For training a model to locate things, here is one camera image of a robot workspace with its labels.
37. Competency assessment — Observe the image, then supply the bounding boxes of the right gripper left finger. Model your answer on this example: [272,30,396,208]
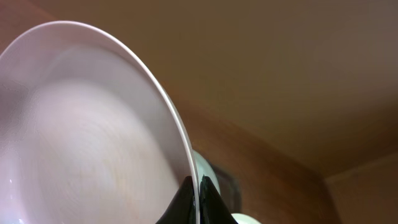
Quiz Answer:
[156,176,196,224]

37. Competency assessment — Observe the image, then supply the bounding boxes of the white plate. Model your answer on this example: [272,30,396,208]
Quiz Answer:
[193,151,221,194]
[231,213,261,224]
[1,21,198,223]

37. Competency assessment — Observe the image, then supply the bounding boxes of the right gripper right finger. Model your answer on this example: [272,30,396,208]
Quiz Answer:
[199,176,238,224]

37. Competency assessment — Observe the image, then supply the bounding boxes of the white plate top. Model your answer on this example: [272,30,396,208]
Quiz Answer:
[193,151,221,194]

